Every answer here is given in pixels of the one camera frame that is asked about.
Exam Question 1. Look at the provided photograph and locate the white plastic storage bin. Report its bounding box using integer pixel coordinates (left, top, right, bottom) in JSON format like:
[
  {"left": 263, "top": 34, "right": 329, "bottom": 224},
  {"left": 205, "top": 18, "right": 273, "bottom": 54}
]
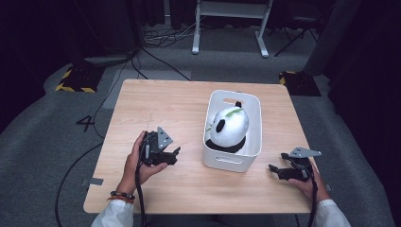
[{"left": 201, "top": 89, "right": 264, "bottom": 174}]

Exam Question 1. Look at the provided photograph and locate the black floor cable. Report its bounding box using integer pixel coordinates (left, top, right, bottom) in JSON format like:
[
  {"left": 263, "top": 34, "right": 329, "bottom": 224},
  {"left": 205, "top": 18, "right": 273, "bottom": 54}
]
[
  {"left": 93, "top": 46, "right": 143, "bottom": 140},
  {"left": 54, "top": 142, "right": 105, "bottom": 227}
]

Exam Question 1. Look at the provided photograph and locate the panda plush toy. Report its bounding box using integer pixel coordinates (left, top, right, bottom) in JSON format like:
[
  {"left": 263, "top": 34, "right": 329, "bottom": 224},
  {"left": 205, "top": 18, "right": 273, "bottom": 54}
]
[{"left": 204, "top": 100, "right": 251, "bottom": 155}]

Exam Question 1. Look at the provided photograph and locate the black bead bracelet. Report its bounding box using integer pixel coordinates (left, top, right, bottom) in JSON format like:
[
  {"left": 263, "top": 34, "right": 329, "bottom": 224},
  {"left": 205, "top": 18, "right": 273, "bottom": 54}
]
[{"left": 110, "top": 190, "right": 136, "bottom": 201}]

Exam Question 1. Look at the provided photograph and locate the left hand-held gripper cable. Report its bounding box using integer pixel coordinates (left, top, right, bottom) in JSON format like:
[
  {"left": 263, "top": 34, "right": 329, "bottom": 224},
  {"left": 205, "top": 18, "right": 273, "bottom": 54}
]
[{"left": 134, "top": 159, "right": 148, "bottom": 227}]

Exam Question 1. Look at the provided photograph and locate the white metal desk frame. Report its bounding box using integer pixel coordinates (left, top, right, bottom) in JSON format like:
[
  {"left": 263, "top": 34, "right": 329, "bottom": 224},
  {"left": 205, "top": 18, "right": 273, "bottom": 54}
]
[{"left": 191, "top": 0, "right": 275, "bottom": 59}]

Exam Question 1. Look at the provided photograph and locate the grey curtain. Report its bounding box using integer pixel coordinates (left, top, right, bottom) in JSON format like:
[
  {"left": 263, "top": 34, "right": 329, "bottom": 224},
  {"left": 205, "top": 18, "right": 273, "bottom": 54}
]
[{"left": 302, "top": 0, "right": 362, "bottom": 77}]

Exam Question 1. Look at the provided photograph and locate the black yellow striped base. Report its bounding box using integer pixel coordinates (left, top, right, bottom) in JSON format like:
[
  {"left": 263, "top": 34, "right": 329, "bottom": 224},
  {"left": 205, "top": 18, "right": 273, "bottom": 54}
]
[
  {"left": 278, "top": 70, "right": 323, "bottom": 97},
  {"left": 54, "top": 63, "right": 105, "bottom": 95}
]

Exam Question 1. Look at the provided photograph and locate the person's right hand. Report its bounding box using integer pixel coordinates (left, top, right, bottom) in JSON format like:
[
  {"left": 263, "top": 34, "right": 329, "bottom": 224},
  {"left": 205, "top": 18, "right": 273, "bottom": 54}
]
[{"left": 288, "top": 163, "right": 331, "bottom": 203}]

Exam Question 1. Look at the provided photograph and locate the right hand-held gripper cable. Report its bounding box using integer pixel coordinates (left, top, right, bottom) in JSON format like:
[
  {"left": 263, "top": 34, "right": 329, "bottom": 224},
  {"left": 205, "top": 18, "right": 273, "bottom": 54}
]
[{"left": 306, "top": 169, "right": 319, "bottom": 227}]

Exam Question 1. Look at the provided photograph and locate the hand-held gripper cable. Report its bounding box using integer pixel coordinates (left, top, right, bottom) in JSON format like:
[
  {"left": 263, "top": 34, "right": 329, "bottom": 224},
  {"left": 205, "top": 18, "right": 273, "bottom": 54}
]
[
  {"left": 134, "top": 159, "right": 148, "bottom": 227},
  {"left": 306, "top": 169, "right": 319, "bottom": 227}
]

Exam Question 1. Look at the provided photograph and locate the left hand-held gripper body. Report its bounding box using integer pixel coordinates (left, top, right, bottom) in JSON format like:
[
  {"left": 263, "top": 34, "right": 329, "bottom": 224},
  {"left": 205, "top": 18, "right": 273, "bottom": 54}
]
[{"left": 139, "top": 126, "right": 174, "bottom": 167}]

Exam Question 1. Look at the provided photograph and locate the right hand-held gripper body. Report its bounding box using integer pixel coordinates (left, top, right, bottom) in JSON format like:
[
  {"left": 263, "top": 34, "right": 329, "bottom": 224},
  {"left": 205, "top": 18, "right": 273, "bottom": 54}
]
[{"left": 283, "top": 146, "right": 323, "bottom": 183}]

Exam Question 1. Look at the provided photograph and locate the black tripod stand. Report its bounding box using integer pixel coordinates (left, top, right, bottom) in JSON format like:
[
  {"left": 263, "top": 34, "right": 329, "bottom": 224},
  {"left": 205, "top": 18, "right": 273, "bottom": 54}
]
[{"left": 273, "top": 17, "right": 320, "bottom": 58}]

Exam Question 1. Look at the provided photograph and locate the grey tape strip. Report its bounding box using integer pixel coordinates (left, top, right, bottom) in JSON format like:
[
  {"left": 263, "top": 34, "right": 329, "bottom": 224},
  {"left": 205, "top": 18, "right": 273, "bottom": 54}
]
[{"left": 80, "top": 177, "right": 105, "bottom": 186}]

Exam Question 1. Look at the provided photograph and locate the orange bead bracelet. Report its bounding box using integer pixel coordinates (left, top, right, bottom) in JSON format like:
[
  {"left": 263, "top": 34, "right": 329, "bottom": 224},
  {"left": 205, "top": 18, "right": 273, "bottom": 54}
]
[{"left": 107, "top": 195, "right": 135, "bottom": 204}]

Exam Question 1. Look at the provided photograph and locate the person's left hand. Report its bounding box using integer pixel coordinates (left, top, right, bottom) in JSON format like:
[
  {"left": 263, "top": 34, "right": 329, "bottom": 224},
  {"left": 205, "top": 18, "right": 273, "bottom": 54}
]
[{"left": 117, "top": 130, "right": 169, "bottom": 196}]

